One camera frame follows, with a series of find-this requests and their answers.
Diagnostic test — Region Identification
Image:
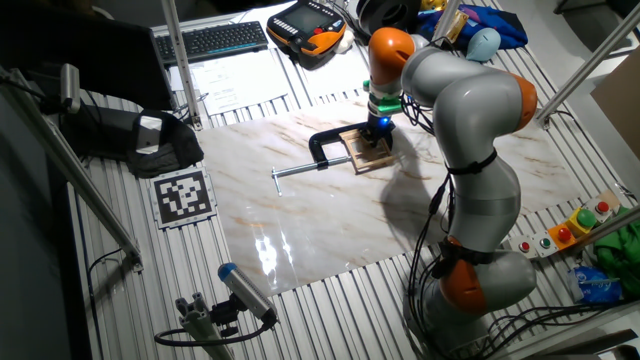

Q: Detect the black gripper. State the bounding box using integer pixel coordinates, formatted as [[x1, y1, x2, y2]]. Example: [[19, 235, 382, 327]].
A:
[[358, 114, 397, 150]]

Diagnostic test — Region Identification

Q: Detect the miniature wooden sliding window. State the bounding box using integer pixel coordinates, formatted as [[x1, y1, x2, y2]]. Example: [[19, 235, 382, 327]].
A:
[[339, 127, 396, 176]]

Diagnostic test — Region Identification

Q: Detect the green flange adapter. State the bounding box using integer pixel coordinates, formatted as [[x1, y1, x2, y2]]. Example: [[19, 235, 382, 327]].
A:
[[368, 93, 404, 117]]

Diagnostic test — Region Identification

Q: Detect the black metal C-clamp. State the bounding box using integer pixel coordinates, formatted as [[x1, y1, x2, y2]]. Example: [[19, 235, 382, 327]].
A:
[[269, 123, 395, 196]]

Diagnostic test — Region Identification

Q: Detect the blank white paper sheet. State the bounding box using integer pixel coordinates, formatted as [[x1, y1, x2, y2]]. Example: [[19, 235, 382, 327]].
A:
[[294, 47, 372, 100]]

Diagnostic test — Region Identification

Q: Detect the small white round object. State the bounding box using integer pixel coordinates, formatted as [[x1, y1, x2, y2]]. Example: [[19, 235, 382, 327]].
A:
[[333, 29, 356, 55]]

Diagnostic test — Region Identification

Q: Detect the white marble pattern board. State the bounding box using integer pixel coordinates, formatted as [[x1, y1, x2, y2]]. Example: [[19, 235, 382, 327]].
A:
[[196, 93, 584, 297]]

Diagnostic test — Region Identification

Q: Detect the black filament spool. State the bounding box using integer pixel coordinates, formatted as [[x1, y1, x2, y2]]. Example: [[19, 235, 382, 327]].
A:
[[355, 0, 422, 37]]

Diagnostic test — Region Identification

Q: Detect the orange black teach pendant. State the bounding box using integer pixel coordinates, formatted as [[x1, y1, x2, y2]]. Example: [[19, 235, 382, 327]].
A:
[[265, 0, 349, 71]]

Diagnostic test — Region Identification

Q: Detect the printed paper sheet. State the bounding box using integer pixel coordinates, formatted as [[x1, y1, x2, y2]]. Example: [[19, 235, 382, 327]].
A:
[[192, 49, 291, 117]]

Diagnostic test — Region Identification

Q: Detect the golden brown small box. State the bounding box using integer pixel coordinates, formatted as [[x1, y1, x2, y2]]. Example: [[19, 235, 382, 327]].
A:
[[442, 9, 470, 45]]

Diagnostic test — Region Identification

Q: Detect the light blue egg-shaped object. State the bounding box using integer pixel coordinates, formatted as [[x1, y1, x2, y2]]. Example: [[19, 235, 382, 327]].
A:
[[465, 27, 502, 63]]

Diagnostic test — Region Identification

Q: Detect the blue cloth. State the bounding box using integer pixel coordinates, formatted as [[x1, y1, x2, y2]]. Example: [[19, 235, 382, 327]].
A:
[[414, 3, 529, 51]]

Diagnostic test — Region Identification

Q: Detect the black computer keyboard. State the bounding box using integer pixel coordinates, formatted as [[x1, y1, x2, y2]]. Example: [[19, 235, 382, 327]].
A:
[[153, 20, 270, 67]]

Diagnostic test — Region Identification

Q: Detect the black white fiducial marker board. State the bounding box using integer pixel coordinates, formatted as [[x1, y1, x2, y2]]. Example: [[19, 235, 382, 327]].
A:
[[149, 167, 219, 230]]

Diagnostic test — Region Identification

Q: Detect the black fabric bag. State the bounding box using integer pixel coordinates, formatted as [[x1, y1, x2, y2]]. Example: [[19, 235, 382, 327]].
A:
[[59, 107, 205, 180]]

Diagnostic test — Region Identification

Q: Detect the small white box green button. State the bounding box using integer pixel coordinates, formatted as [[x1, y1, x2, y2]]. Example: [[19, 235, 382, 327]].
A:
[[532, 232, 557, 257]]

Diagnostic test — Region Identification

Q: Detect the orange box with red button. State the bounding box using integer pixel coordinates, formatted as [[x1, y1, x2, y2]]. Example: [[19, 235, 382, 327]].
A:
[[551, 223, 579, 251]]

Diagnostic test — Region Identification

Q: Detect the small grey white device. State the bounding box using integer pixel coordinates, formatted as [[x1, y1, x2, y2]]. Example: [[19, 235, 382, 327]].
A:
[[135, 115, 164, 155]]

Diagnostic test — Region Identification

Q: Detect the yellow box with green button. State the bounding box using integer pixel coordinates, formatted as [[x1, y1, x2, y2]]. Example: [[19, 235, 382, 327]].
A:
[[567, 207, 599, 238]]

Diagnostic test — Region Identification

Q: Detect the grey box with red button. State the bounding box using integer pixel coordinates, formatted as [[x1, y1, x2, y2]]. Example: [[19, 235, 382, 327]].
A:
[[584, 194, 621, 224]]

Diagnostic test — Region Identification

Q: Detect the short aluminium profile stub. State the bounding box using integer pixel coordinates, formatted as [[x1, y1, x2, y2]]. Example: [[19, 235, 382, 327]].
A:
[[174, 292, 236, 360]]

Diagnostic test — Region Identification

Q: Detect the brown cardboard box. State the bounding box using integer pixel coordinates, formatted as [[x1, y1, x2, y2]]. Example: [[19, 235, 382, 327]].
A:
[[589, 47, 640, 161]]

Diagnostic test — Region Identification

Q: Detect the short slanted aluminium beam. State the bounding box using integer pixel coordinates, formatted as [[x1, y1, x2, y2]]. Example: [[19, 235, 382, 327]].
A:
[[569, 204, 640, 254]]

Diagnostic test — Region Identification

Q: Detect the blue plastic bag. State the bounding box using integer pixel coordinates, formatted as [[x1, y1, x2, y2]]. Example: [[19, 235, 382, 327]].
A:
[[567, 264, 624, 305]]

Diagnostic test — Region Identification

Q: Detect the green cloth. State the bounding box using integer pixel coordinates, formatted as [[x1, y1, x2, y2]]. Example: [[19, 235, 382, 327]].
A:
[[592, 205, 640, 301]]

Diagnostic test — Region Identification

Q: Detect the black laptop screen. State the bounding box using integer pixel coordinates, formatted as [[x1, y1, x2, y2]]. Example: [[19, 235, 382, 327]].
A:
[[0, 9, 176, 112]]

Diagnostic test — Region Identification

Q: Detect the long slanted aluminium beam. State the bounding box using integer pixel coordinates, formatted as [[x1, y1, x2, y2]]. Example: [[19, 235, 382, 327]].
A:
[[0, 67, 144, 274]]

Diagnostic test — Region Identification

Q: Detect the silver webcam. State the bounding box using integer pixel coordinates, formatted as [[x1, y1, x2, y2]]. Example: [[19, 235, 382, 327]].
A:
[[59, 63, 82, 115]]

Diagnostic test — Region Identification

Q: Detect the thin aluminium post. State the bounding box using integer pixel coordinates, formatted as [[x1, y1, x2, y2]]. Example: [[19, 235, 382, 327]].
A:
[[429, 0, 462, 47]]

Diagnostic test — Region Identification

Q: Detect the silver camera with blue cap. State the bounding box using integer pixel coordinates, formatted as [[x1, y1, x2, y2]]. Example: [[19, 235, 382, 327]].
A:
[[217, 262, 279, 324]]

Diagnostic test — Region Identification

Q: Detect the upright aluminium post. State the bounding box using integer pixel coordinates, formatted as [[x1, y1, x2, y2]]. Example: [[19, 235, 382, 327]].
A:
[[160, 0, 204, 131]]

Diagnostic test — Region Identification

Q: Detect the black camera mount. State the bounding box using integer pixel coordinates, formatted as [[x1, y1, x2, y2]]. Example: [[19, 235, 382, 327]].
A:
[[209, 294, 242, 339]]

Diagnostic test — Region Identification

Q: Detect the aluminium beam with foot bracket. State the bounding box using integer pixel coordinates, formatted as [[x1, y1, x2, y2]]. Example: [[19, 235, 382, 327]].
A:
[[535, 2, 640, 130]]

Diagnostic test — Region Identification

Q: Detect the black camera cable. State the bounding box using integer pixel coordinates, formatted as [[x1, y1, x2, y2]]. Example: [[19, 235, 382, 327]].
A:
[[153, 319, 277, 347]]

